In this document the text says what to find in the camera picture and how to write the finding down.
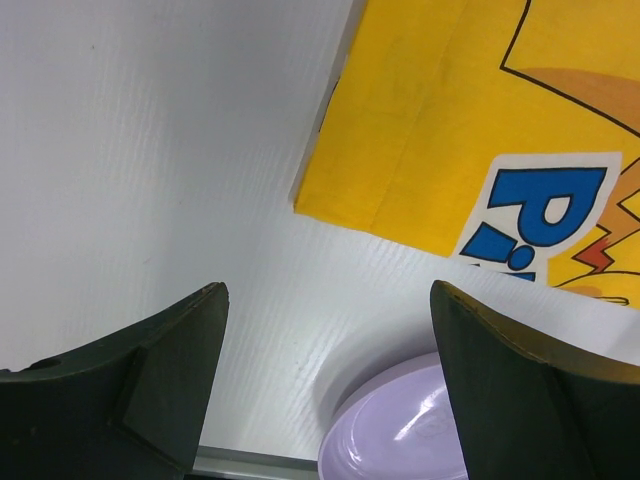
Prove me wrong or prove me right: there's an aluminium rail frame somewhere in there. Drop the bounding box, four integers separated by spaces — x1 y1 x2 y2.
191 446 319 479

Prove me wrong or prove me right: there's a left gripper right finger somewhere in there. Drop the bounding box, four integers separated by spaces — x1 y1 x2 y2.
430 280 639 479

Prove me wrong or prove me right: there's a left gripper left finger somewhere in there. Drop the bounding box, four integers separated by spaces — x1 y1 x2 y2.
1 282 229 479

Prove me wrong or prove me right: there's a yellow cloth placemat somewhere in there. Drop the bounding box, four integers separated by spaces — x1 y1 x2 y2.
294 1 639 308

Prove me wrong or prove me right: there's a purple plastic plate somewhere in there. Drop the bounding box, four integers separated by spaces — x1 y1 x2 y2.
317 352 468 480

